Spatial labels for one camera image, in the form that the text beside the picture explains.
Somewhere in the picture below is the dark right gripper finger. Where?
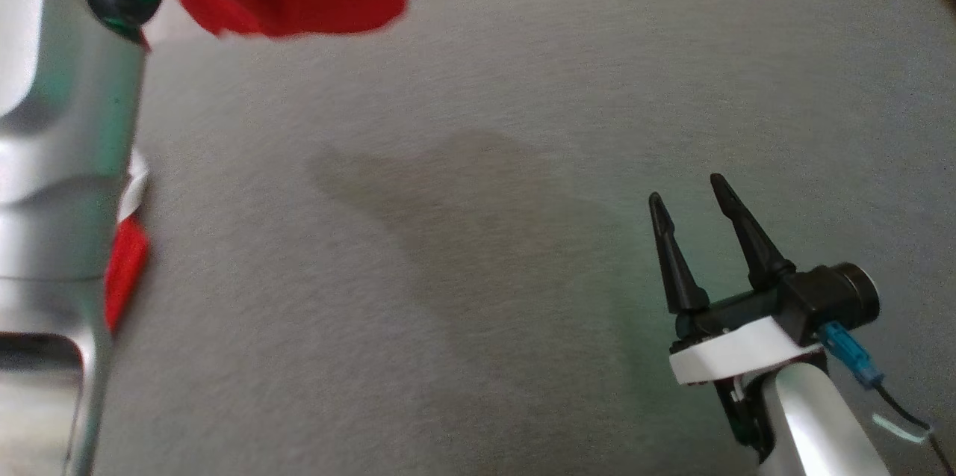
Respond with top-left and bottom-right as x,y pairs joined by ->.
648,192 -> 711,315
710,173 -> 797,291

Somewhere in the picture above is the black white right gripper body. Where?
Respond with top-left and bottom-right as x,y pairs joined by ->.
668,289 -> 824,387

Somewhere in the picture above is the large grey sofa seat cushion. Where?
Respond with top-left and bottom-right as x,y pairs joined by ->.
93,0 -> 956,476

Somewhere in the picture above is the blue right cable connector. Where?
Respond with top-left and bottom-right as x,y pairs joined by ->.
817,322 -> 884,389

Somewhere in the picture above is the thin black right cable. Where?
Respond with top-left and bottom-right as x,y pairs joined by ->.
872,380 -> 956,476

